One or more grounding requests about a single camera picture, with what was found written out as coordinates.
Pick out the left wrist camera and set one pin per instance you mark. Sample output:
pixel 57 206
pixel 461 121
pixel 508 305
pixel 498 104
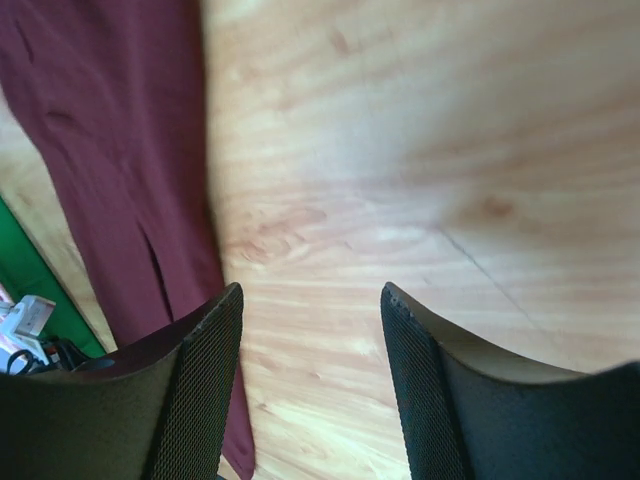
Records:
pixel 22 322

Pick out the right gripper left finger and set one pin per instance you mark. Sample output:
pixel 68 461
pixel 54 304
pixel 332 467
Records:
pixel 155 409

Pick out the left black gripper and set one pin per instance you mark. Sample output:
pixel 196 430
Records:
pixel 59 354

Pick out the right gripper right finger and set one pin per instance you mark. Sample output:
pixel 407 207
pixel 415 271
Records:
pixel 470 409

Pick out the green plastic bin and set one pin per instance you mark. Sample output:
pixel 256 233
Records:
pixel 25 272

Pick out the maroon t shirt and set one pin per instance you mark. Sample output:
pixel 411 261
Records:
pixel 113 96

